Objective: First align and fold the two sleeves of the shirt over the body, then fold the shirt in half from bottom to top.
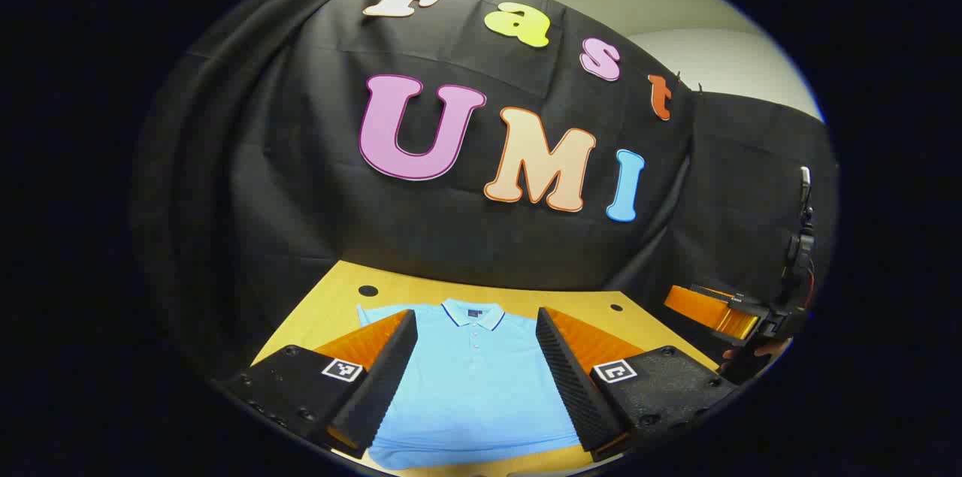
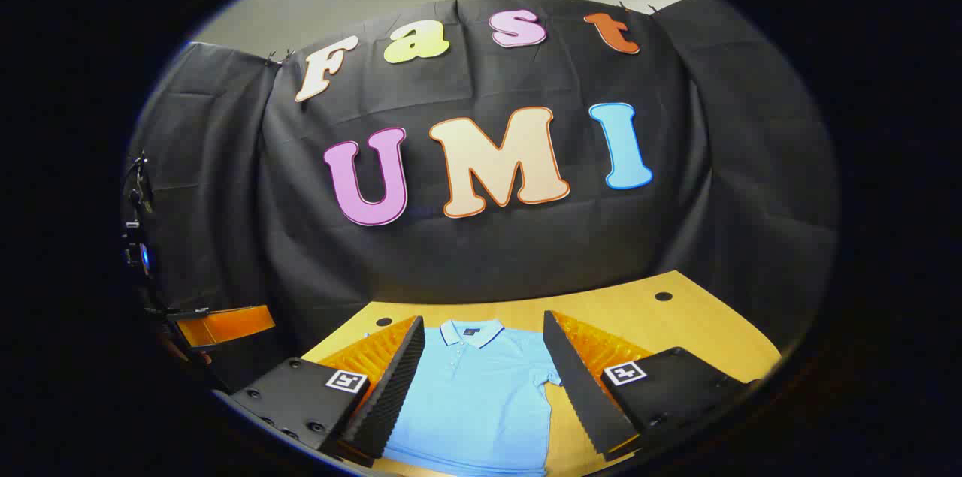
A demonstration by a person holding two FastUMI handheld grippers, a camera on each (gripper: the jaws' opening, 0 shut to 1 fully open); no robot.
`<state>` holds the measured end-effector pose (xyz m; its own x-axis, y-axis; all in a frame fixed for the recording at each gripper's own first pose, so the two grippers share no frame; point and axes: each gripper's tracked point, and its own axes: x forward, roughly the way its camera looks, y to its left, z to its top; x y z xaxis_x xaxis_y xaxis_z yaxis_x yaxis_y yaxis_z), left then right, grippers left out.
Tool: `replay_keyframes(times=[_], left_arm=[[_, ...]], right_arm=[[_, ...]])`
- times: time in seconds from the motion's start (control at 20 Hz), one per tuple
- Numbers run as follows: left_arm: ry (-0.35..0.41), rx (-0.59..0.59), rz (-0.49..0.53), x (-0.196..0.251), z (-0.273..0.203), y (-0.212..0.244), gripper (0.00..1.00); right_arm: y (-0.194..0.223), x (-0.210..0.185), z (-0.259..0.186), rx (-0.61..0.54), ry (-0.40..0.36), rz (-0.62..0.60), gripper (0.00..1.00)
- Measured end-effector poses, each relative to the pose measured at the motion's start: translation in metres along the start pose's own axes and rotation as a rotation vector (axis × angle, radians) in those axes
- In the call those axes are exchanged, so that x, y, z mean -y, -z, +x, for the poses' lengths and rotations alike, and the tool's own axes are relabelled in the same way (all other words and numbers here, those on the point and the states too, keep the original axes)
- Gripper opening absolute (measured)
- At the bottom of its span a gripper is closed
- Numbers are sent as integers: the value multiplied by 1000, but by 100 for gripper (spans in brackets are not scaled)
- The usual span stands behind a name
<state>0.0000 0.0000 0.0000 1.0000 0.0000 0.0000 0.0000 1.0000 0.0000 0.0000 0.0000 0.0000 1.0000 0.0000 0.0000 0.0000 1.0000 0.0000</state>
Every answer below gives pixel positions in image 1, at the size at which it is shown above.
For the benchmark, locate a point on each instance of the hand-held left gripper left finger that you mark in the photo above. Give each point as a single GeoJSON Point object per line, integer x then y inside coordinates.
{"type": "Point", "coordinates": [387, 372]}

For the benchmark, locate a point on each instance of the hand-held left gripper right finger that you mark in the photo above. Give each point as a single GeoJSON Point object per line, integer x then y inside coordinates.
{"type": "Point", "coordinates": [565, 372]}

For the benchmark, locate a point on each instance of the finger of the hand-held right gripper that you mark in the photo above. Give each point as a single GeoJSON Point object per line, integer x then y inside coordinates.
{"type": "Point", "coordinates": [710, 310]}

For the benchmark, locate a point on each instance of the light blue T-shirt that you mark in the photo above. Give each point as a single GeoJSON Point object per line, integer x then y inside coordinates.
{"type": "Point", "coordinates": [473, 379]}

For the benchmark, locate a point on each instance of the black backdrop cloth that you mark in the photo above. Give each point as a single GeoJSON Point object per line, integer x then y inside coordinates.
{"type": "Point", "coordinates": [316, 184]}

